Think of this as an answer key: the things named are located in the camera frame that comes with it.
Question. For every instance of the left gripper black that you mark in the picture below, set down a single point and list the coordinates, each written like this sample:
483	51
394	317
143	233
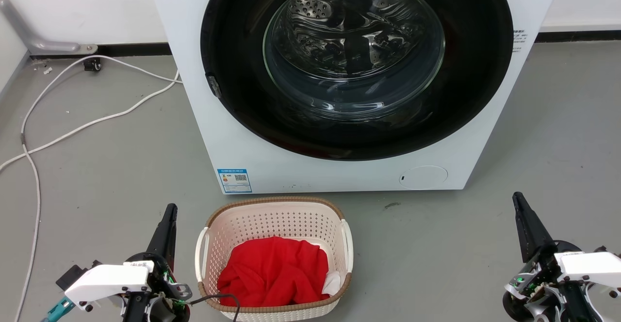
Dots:
157	307

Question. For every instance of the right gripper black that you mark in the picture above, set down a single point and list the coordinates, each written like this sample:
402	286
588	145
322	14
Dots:
538	283

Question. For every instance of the cream plastic laundry basket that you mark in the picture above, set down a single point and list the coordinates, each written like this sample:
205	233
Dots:
271	221

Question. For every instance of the blue energy label sticker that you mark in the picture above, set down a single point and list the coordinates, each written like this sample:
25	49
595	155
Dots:
235	180

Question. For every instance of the red garment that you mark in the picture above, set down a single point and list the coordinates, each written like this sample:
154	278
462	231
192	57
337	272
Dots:
271	273

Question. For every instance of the round white filter cover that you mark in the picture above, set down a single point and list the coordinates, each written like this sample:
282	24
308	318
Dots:
423	177

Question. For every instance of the white front-load washing machine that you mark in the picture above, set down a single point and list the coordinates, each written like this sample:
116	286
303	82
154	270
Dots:
242	133

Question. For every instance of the white cloth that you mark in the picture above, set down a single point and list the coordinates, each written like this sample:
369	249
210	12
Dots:
332	283

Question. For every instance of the printed text sticker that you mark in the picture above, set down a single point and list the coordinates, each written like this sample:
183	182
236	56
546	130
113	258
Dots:
518	40

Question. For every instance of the round black washer door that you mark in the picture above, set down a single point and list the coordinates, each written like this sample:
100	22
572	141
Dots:
233	45

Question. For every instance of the steel washer drum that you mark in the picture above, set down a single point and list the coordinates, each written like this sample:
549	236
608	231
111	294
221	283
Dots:
315	7

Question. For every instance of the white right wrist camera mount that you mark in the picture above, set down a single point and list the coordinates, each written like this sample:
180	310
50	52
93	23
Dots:
589	266

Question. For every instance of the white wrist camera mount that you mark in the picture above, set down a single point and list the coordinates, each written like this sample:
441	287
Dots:
589	266
109	281

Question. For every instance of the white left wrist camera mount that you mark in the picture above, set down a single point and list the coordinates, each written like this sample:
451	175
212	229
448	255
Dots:
109	281

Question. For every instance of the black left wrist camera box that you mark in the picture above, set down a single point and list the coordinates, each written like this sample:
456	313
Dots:
73	276

